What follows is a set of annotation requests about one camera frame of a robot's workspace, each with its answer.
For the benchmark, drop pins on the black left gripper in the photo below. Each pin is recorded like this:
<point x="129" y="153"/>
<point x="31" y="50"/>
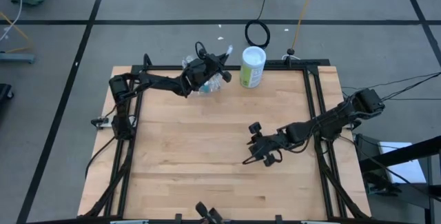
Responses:
<point x="198" y="74"/>

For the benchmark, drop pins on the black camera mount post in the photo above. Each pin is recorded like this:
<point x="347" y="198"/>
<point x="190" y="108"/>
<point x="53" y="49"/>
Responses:
<point x="291" y="51"/>

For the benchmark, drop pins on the grey metal stand foot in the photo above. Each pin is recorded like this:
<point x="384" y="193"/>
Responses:
<point x="17" y="58"/>

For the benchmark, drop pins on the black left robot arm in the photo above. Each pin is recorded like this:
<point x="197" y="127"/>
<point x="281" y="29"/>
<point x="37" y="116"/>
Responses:
<point x="155" y="81"/>

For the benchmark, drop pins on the black aluminium table frame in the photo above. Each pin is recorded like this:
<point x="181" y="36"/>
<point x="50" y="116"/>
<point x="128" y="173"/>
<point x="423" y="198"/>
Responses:
<point x="282" y="63"/>

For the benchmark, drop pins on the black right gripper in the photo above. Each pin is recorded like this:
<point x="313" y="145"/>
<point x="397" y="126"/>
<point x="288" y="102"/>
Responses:
<point x="267" y="144"/>

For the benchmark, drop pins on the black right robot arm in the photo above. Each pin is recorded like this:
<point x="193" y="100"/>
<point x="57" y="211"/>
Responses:
<point x="330" y="120"/>

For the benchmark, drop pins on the black frame bracket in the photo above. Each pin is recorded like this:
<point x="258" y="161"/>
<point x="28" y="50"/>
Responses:
<point x="178" y="218"/>
<point x="279" y="218"/>

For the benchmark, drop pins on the silver mounting bracket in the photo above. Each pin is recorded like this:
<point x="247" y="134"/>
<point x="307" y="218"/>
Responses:
<point x="103" y="123"/>

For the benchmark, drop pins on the white green wipes canister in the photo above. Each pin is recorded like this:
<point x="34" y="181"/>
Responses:
<point x="253" y="69"/>

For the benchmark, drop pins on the black equipment stand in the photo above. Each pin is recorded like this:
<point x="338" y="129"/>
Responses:
<point x="406" y="153"/>

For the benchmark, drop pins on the white box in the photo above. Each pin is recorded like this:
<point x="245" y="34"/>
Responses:
<point x="410" y="170"/>

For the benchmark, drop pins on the silver aluminium plate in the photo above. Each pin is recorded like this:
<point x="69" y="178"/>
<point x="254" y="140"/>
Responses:
<point x="129" y="222"/>
<point x="320" y="222"/>

